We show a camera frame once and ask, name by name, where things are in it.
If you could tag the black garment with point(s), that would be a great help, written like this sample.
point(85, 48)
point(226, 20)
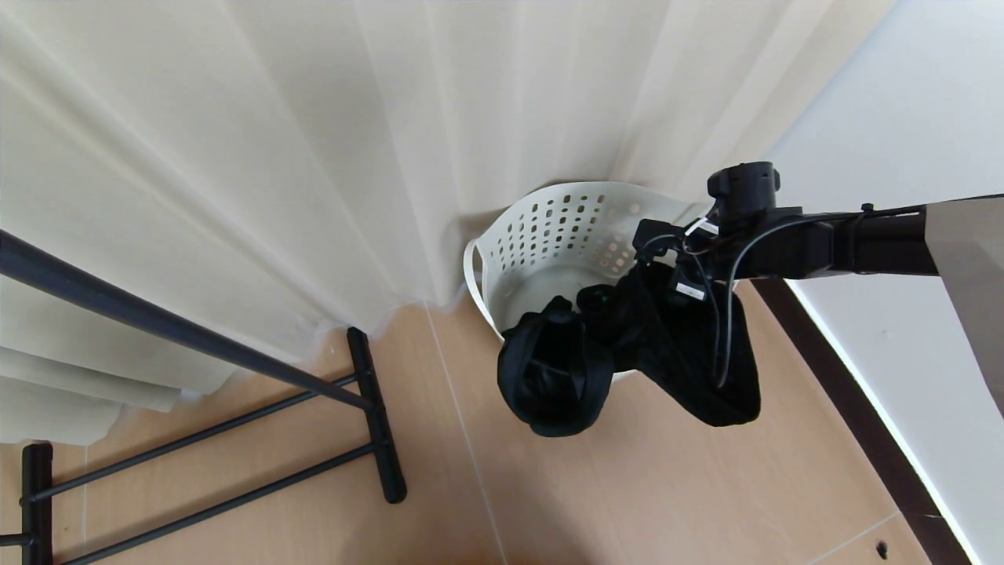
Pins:
point(557, 377)

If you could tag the beige curtain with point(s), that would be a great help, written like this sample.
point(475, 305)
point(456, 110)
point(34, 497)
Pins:
point(314, 118)

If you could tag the black shorts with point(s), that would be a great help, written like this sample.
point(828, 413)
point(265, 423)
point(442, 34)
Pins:
point(682, 361)

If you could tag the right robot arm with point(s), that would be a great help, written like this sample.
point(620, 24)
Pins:
point(863, 243)

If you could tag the white laundry basket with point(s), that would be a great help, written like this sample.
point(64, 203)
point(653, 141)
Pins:
point(549, 275)

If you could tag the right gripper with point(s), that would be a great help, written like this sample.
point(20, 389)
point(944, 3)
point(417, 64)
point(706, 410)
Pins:
point(702, 271)

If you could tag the black clothes rack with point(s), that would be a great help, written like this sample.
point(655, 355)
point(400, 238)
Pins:
point(157, 318)

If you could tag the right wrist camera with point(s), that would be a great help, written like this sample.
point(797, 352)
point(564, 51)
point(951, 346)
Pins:
point(657, 239)

